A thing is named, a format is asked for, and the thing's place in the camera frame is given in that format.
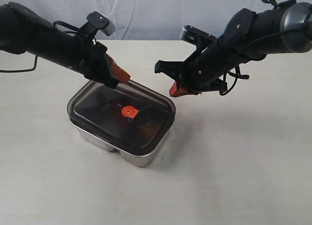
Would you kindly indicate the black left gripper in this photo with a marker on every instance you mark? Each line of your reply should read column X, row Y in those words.
column 93, row 63

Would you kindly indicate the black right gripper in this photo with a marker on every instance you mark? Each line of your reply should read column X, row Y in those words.
column 205, row 72

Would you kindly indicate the transparent lid with orange seal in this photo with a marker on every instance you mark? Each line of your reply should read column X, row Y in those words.
column 92, row 107

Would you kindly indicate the stainless steel lunch box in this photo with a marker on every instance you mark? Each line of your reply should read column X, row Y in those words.
column 136, row 160

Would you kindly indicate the red toy sausage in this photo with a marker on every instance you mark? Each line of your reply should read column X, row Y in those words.
column 123, row 114

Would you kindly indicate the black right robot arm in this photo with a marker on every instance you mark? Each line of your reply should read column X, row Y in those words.
column 248, row 36

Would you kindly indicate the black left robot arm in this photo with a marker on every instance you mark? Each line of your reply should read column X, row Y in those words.
column 22, row 30

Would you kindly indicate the white backdrop cloth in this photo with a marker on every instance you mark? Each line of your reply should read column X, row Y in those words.
column 146, row 19

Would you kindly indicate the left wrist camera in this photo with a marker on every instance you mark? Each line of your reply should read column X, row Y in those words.
column 96, row 21

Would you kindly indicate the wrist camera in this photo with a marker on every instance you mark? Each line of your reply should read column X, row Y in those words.
column 196, row 37
column 96, row 21

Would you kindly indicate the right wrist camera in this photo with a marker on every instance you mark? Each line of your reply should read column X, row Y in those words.
column 196, row 37

